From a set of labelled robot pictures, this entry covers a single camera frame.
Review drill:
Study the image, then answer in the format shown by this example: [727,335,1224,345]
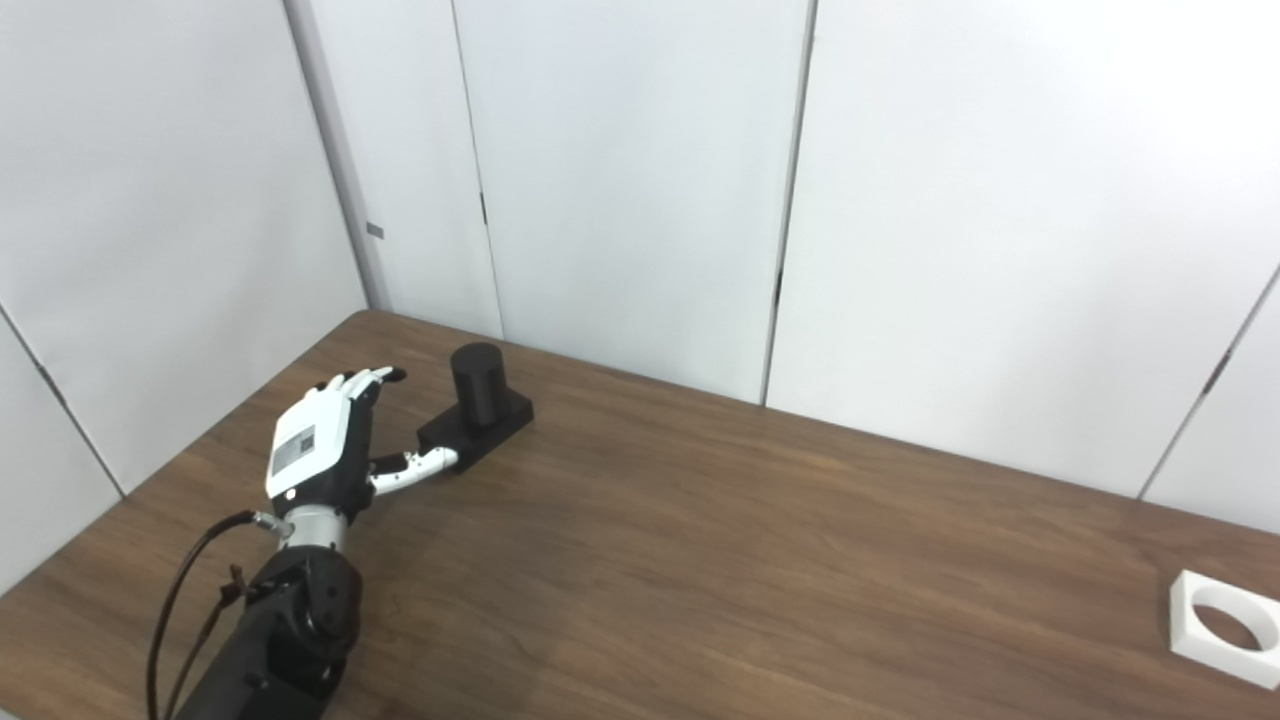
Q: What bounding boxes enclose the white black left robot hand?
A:
[264,366,461,521]

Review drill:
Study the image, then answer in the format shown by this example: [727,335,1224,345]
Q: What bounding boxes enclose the black peg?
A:
[416,343,534,475]

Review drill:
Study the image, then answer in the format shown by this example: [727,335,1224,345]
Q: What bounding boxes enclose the white square piece with hole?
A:
[1169,570,1280,691]

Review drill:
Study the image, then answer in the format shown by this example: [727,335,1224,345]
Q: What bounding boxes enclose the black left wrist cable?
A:
[147,510,293,720]

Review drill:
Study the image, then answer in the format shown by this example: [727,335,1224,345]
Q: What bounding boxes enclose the grey metal corner post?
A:
[283,0,393,311]

